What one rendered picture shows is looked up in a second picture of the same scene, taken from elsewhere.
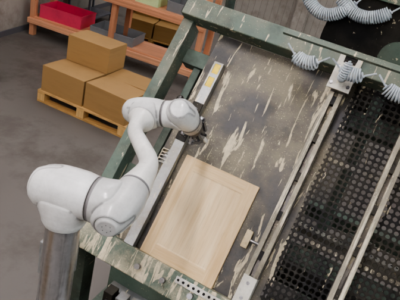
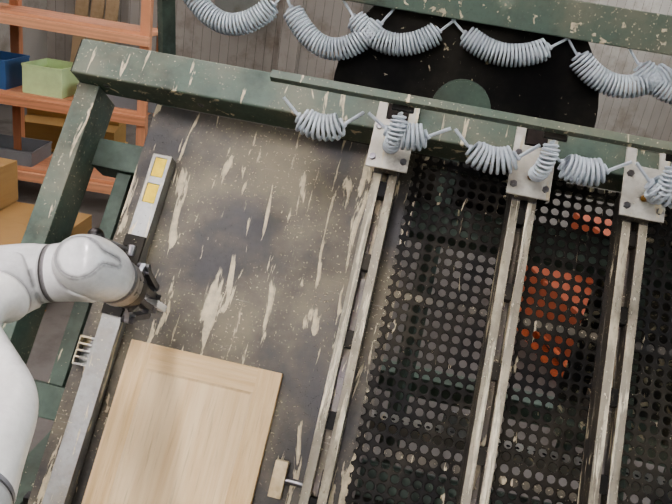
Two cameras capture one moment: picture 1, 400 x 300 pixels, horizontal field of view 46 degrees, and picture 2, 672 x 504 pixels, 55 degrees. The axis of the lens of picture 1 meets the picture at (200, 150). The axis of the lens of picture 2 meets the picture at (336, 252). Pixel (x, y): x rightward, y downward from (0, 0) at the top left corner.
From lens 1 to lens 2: 0.59 m
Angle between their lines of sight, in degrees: 14
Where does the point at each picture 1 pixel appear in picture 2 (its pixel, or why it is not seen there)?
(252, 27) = (211, 81)
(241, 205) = (255, 415)
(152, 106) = (19, 263)
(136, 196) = not seen: outside the picture
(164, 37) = not seen: hidden behind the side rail
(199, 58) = (123, 154)
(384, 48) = (439, 92)
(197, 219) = (175, 462)
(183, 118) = (91, 277)
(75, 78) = not seen: outside the picture
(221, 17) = (150, 71)
